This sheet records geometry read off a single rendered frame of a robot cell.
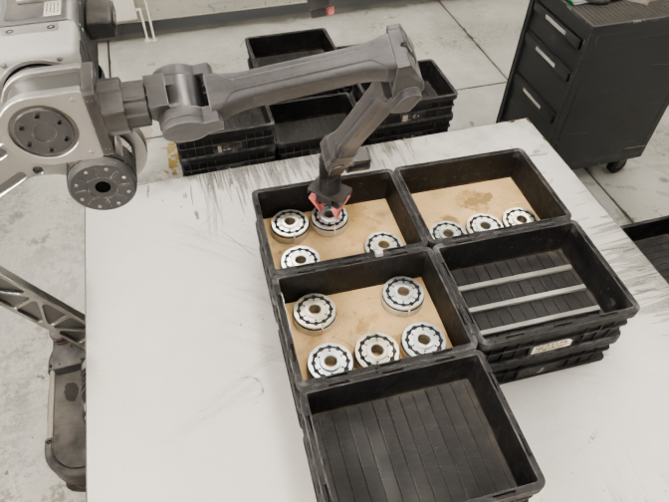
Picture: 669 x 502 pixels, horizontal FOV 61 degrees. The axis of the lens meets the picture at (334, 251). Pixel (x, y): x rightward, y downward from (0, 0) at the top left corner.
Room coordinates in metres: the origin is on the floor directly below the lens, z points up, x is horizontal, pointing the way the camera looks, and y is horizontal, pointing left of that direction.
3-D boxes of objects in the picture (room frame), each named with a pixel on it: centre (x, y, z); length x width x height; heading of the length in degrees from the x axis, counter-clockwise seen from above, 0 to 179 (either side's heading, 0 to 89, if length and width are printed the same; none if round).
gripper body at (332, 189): (1.10, 0.02, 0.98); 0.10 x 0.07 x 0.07; 61
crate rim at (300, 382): (0.74, -0.08, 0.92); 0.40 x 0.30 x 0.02; 106
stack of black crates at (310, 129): (2.08, 0.10, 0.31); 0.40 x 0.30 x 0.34; 107
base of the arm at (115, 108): (0.74, 0.34, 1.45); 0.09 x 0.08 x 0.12; 17
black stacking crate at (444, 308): (0.74, -0.08, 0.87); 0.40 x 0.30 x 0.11; 106
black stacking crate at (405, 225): (1.03, 0.00, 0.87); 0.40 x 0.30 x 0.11; 106
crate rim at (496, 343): (0.85, -0.47, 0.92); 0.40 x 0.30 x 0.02; 106
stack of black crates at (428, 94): (2.19, -0.28, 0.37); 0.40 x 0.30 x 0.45; 107
